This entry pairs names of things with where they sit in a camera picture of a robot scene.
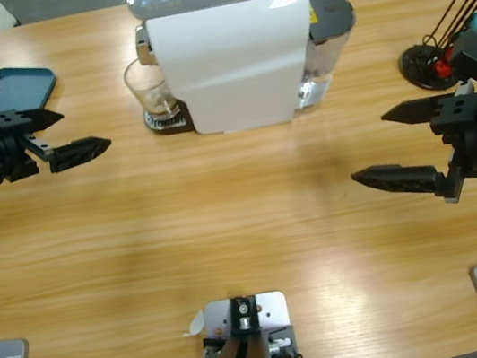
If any clear drinking glass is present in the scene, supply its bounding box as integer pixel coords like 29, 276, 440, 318
120, 55, 179, 125

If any white capsule coffee machine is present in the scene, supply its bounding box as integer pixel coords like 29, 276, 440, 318
126, 0, 330, 147

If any red coffee capsule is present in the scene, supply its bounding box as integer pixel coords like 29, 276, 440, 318
431, 57, 455, 80

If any teal serving tray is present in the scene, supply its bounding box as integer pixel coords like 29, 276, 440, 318
0, 59, 61, 116

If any black capsule holder with rods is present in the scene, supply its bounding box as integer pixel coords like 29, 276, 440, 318
390, 0, 477, 95

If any white tape tab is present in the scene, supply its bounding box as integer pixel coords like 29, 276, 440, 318
178, 309, 209, 339

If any white camera mount with post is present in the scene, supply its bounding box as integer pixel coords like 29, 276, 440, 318
176, 287, 300, 358

